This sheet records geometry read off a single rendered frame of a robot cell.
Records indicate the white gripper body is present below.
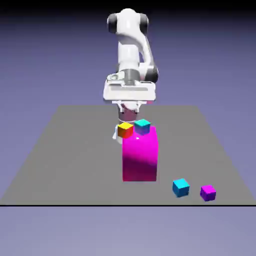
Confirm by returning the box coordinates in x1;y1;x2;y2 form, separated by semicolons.
102;79;157;105

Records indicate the small teal cube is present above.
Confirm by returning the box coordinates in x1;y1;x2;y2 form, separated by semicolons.
134;119;151;136

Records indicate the small yellow cube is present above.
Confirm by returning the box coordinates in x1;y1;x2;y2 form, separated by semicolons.
117;122;134;139

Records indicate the small cyan cube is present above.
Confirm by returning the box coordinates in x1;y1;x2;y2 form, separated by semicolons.
172;178;191;198

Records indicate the small purple cube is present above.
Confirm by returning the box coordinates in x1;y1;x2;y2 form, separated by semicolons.
199;184;217;202

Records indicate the large magenta box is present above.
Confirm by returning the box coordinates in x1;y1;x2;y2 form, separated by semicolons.
121;125;160;183

